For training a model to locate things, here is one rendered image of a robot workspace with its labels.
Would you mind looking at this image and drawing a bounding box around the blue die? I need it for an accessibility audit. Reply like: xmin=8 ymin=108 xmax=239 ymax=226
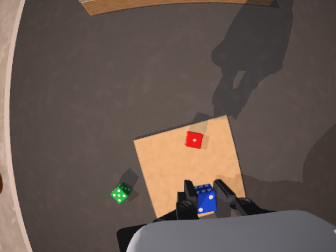
xmin=195 ymin=184 xmax=217 ymax=214

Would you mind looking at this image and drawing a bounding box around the green die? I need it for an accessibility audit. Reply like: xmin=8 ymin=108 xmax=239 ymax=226
xmin=111 ymin=182 xmax=132 ymax=204

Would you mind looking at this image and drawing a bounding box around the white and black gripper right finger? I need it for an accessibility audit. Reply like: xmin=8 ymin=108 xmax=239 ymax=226
xmin=213 ymin=179 xmax=276 ymax=218

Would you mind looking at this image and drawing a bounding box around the tan square mat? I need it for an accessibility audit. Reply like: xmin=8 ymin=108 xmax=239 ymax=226
xmin=134 ymin=115 xmax=246 ymax=218

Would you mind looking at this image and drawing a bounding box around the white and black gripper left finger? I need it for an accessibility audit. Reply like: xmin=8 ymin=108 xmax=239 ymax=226
xmin=116 ymin=180 xmax=199 ymax=252

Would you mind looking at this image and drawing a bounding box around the red die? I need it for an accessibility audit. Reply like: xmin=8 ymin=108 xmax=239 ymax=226
xmin=185 ymin=131 xmax=203 ymax=149

